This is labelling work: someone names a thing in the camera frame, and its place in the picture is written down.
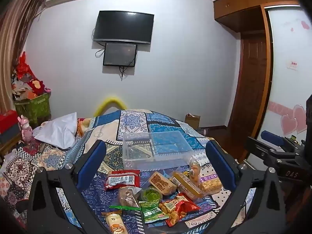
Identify red box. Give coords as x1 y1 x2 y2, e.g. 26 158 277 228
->
0 110 19 130

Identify large black wall television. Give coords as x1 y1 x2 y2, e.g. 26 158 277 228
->
92 10 155 45

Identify brown wooden door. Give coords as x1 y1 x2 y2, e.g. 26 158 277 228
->
227 32 269 137

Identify small pale biscuit packet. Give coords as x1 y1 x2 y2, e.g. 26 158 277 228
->
199 177 223 197

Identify rice cake packet brown label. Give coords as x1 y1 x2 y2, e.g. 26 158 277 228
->
149 171 177 196

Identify grey box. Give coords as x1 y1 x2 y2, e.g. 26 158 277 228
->
0 124 20 145

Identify wooden overhead cabinet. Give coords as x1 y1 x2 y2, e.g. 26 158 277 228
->
213 0 303 33

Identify orange snack packet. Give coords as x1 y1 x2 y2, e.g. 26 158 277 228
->
101 210 129 234

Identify clear plastic container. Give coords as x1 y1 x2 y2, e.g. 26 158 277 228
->
122 130 193 171

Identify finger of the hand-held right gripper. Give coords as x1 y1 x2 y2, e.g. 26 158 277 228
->
260 130 297 148
245 136 306 167

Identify brown striped curtain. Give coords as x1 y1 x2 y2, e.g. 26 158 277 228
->
0 0 48 118

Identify red sausage packet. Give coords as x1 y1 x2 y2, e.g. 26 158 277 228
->
105 170 141 191

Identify green jelly cup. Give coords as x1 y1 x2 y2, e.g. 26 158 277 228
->
140 186 163 202

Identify patchwork blanket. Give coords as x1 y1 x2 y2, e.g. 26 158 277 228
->
0 109 259 234

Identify green pea snack packet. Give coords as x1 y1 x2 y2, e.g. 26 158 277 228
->
139 200 170 224

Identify white pillow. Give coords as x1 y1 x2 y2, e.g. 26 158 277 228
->
34 112 79 150

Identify white wardrobe door pink hearts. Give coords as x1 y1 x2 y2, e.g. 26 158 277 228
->
265 4 312 166

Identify green storage box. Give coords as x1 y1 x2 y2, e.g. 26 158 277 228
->
15 92 52 125

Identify thin green strip packet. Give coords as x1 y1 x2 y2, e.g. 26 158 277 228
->
109 205 142 212

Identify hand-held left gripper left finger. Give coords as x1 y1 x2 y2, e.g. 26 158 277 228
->
27 140 108 234

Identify brown nut packet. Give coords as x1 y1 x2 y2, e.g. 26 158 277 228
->
118 186 142 209

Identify red peanut snack packet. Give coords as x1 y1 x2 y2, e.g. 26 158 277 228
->
159 193 201 227

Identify small black wall monitor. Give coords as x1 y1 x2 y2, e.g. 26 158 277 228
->
103 42 138 67

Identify yellow foam tube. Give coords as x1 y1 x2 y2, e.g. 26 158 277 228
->
94 95 126 117

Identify pile of colourful cloths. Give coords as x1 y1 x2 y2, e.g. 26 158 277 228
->
11 51 52 101

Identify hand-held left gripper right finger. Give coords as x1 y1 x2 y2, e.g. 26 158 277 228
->
202 140 286 234

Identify clear bread packet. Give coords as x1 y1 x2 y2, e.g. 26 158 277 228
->
189 154 202 184

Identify pink toy figure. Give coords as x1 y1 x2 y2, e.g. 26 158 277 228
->
18 114 34 143

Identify long yellow biscuit packet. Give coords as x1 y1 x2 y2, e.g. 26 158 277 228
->
172 171 204 199

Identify cardboard box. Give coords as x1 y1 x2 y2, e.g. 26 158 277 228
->
184 113 201 130

